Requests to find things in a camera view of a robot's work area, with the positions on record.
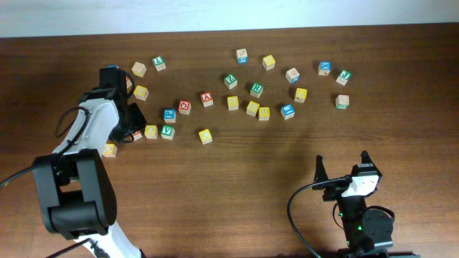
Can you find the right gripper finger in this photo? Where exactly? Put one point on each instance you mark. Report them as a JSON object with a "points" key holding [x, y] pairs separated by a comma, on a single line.
{"points": [[320, 172], [365, 159]]}

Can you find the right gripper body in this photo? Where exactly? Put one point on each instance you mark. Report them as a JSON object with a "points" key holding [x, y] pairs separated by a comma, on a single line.
{"points": [[348, 203]]}

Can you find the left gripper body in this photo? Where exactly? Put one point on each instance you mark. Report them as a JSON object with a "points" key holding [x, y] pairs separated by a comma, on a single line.
{"points": [[130, 122]]}

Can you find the red I block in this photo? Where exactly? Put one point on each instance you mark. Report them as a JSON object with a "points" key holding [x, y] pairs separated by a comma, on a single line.
{"points": [[136, 135]]}

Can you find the yellow C block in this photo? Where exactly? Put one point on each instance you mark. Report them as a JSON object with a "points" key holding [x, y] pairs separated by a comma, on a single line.
{"points": [[205, 136]]}

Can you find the red a block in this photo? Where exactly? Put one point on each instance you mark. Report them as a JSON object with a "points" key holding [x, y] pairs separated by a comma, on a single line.
{"points": [[207, 99], [128, 83]]}

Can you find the green R block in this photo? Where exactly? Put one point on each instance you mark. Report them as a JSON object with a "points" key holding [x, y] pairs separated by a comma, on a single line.
{"points": [[256, 90]]}

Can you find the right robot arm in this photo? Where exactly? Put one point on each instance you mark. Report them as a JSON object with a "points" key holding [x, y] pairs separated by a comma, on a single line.
{"points": [[368, 229]]}

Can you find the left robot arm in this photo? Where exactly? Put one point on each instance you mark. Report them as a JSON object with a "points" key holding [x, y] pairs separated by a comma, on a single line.
{"points": [[76, 197]]}

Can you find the yellow O block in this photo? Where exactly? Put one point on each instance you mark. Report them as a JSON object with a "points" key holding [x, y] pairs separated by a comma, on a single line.
{"points": [[151, 131]]}

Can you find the yellow block upper left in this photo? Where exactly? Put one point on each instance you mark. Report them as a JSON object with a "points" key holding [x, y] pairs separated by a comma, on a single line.
{"points": [[141, 93]]}

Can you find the blue P block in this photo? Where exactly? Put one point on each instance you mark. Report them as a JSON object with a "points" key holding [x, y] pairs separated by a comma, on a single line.
{"points": [[169, 116]]}

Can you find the green V block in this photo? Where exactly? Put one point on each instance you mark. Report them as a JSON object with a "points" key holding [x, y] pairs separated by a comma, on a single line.
{"points": [[167, 132]]}

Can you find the yellow D block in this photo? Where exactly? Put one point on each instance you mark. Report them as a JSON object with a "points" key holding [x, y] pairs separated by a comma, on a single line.
{"points": [[110, 150]]}

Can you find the plain wood yellow block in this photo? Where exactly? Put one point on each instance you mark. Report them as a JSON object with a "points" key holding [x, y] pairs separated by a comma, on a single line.
{"points": [[138, 69]]}

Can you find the red Q block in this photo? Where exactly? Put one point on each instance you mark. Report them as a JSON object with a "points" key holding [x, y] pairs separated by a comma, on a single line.
{"points": [[184, 107]]}

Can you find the wood block green side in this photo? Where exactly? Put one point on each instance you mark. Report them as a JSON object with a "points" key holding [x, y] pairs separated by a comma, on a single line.
{"points": [[342, 102]]}

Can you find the green L block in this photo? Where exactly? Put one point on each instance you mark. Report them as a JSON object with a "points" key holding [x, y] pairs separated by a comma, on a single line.
{"points": [[159, 63]]}

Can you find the blue E block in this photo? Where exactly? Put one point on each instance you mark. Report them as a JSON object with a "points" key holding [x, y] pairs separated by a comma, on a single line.
{"points": [[287, 111]]}

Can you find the green J block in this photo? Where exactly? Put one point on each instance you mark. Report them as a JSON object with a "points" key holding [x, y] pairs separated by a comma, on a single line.
{"points": [[343, 77]]}

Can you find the yellow block right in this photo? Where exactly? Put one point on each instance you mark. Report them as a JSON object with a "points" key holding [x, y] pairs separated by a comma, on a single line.
{"points": [[300, 95]]}

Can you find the yellow E block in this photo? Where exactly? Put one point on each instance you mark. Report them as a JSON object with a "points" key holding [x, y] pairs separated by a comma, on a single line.
{"points": [[264, 113]]}

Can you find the yellow block tilted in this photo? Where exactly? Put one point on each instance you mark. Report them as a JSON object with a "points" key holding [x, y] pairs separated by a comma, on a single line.
{"points": [[252, 108]]}

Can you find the blue K block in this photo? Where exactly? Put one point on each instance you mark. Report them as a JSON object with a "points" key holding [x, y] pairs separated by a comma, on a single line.
{"points": [[324, 68]]}

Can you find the yellow S block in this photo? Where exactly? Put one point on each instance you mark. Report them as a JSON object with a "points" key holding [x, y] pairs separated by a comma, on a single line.
{"points": [[233, 103]]}

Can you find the wood block blue edge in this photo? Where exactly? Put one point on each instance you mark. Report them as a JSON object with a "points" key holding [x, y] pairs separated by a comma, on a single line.
{"points": [[292, 75]]}

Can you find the green Z block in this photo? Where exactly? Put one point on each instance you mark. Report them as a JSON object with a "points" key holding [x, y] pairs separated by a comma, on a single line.
{"points": [[230, 81]]}

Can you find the wood block blue side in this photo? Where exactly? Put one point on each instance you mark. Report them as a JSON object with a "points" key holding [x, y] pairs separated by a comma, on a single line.
{"points": [[242, 56]]}

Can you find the yellow block top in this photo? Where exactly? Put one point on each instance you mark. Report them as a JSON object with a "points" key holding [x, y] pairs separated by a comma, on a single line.
{"points": [[268, 62]]}

